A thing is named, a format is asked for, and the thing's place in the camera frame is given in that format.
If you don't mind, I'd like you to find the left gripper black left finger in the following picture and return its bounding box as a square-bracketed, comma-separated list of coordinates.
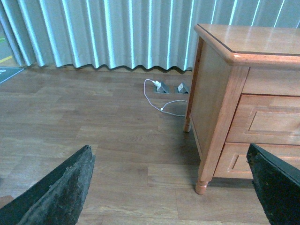
[0, 145, 95, 225]

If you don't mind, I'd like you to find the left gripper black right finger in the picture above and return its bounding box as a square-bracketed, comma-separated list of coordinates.
[247, 143, 300, 225]

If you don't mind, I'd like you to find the wooden drawer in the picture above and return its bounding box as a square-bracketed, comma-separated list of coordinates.
[213, 142, 300, 179]
[226, 94, 300, 145]

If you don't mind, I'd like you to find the wooden nightstand cabinet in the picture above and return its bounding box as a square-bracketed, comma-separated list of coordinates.
[184, 24, 300, 195]

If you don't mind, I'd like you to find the right metal floor socket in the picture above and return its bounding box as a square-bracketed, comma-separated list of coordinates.
[173, 82, 190, 94]

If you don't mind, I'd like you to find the metal floor socket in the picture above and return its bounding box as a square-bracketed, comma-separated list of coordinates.
[153, 81, 170, 94]
[173, 82, 190, 94]

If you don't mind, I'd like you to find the left metal floor socket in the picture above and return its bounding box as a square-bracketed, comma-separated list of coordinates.
[153, 81, 170, 94]

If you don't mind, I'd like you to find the grey pleated curtain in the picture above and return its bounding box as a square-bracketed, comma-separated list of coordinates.
[0, 0, 300, 70]

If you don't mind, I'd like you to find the white charger cable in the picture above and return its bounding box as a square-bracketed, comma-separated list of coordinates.
[143, 79, 188, 117]

